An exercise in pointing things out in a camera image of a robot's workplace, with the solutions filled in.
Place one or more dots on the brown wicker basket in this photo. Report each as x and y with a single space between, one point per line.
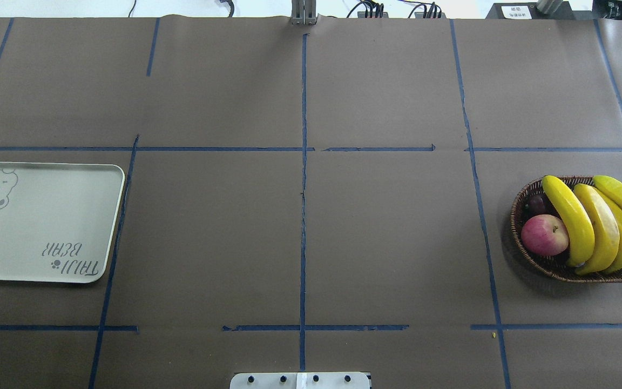
548 267

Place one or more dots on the black power strip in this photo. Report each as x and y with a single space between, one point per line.
369 10

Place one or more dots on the dark red plum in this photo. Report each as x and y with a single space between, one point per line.
537 204

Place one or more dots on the red apple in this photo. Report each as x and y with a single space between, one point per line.
545 235

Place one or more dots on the pale green bear tray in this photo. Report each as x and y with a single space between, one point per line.
57 220

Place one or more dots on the aluminium frame post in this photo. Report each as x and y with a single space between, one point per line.
304 12

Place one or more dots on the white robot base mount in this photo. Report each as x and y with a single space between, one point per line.
340 379

